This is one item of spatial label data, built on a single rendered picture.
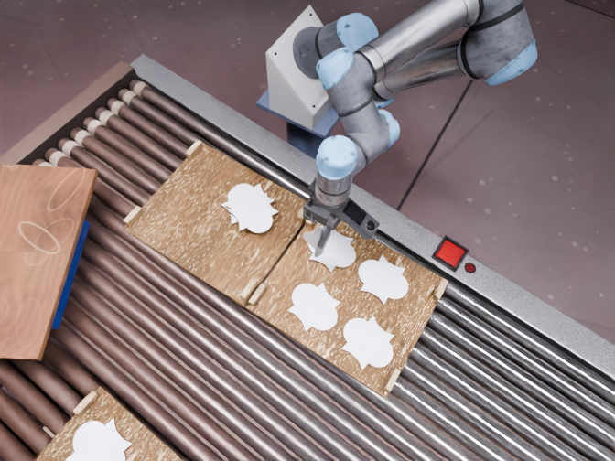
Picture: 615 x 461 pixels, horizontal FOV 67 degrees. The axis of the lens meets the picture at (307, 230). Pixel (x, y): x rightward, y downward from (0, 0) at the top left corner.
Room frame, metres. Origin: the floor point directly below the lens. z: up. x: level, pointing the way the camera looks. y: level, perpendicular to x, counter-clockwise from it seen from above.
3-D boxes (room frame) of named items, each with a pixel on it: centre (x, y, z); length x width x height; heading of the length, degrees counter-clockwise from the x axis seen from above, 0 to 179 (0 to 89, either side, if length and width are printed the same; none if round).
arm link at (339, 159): (0.52, -0.05, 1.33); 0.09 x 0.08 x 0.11; 135
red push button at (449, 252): (0.52, -0.40, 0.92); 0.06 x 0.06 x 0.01; 56
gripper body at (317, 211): (0.52, -0.04, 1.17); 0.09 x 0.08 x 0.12; 60
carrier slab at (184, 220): (0.59, 0.25, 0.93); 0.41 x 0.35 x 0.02; 60
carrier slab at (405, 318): (0.38, -0.12, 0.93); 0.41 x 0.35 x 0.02; 60
